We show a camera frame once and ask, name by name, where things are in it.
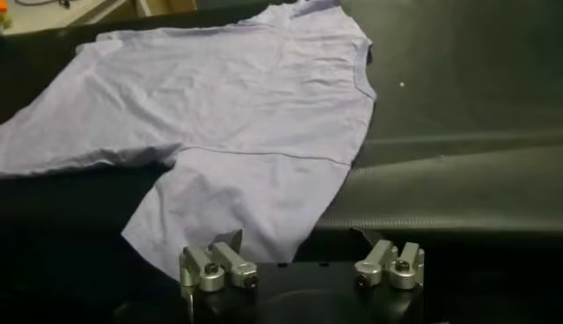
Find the white side table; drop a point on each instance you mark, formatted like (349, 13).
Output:
(48, 17)

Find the lavender t-shirt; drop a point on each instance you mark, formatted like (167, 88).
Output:
(246, 101)

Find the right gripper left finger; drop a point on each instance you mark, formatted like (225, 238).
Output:
(202, 264)

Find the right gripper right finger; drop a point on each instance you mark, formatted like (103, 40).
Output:
(404, 268)

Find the orange garment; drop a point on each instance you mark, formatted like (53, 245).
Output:
(3, 6)

